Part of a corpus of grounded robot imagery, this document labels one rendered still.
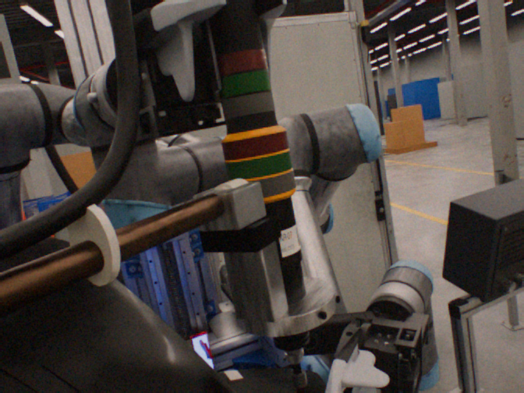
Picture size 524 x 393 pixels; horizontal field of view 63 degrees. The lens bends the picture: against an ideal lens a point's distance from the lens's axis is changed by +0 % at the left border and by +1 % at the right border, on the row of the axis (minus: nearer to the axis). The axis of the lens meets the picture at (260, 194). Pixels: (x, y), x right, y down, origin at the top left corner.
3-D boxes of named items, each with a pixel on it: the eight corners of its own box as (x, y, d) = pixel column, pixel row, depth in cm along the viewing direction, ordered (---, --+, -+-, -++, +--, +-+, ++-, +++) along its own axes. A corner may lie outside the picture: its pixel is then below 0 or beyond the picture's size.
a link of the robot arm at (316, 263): (239, 113, 76) (323, 411, 61) (299, 102, 78) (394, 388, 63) (236, 143, 87) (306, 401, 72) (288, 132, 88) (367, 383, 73)
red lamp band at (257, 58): (250, 69, 25) (246, 47, 25) (206, 80, 27) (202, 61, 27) (277, 69, 28) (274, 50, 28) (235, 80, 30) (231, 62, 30)
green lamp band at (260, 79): (254, 90, 25) (250, 69, 25) (210, 101, 27) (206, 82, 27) (281, 90, 28) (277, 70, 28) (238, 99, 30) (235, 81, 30)
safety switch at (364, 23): (360, 63, 239) (355, 19, 235) (356, 65, 243) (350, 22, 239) (373, 61, 242) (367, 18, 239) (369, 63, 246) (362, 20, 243)
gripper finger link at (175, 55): (243, 85, 24) (196, 105, 32) (223, -27, 23) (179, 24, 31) (191, 93, 23) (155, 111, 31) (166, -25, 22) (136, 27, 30)
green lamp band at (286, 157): (273, 176, 26) (269, 157, 25) (215, 183, 28) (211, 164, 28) (303, 164, 29) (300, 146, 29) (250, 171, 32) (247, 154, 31)
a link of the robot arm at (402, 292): (371, 279, 65) (373, 327, 67) (362, 292, 61) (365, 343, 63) (423, 285, 62) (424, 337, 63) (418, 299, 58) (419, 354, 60)
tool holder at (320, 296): (297, 362, 24) (265, 188, 22) (199, 347, 27) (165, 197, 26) (351, 293, 31) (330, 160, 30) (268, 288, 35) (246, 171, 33)
